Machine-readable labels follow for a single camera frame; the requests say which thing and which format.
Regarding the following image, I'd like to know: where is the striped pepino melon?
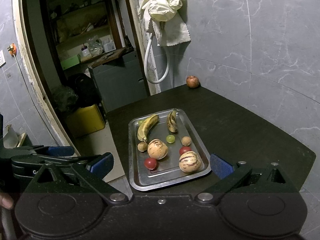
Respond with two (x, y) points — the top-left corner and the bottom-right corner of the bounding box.
(178, 151), (202, 173)
(147, 139), (169, 160)

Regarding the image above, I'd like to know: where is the red cherry tomato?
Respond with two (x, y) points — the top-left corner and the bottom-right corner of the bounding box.
(179, 146), (192, 155)
(144, 158), (158, 170)

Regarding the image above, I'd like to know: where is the small brown longan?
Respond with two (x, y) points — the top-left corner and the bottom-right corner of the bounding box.
(137, 142), (148, 152)
(181, 136), (192, 146)

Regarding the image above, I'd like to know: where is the yellow banana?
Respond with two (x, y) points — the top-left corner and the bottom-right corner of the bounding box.
(137, 114), (159, 142)

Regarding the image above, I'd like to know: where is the spotted brown ripe banana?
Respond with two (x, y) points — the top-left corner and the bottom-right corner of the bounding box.
(167, 109), (178, 133)

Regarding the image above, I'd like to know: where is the person left hand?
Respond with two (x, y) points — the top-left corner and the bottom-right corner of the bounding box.
(0, 192), (14, 210)

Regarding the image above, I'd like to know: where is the yellow jerrycan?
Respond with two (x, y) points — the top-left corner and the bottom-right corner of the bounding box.
(71, 105), (105, 134)

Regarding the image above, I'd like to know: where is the black table mat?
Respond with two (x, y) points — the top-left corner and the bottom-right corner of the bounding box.
(107, 85), (316, 189)

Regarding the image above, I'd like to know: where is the metal tray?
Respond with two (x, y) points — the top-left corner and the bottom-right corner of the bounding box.
(128, 108), (212, 192)

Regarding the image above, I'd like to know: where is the green box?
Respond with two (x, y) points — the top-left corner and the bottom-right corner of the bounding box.
(61, 54), (80, 70)

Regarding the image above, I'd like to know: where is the grey cabinet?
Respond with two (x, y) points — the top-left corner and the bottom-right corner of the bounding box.
(89, 51), (148, 112)

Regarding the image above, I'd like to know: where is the red apple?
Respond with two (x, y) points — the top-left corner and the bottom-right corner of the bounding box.
(186, 75), (200, 88)

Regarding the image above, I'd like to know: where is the grey hanging cloth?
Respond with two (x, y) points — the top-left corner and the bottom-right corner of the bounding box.
(143, 12), (191, 47)

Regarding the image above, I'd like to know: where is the cream plastic bag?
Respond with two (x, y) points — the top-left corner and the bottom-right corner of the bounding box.
(138, 0), (183, 22)

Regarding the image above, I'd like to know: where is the white hose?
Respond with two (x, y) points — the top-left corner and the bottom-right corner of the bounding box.
(144, 33), (171, 85)

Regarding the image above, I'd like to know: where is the orange wall plug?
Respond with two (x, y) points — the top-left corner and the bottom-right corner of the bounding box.
(8, 43), (17, 57)

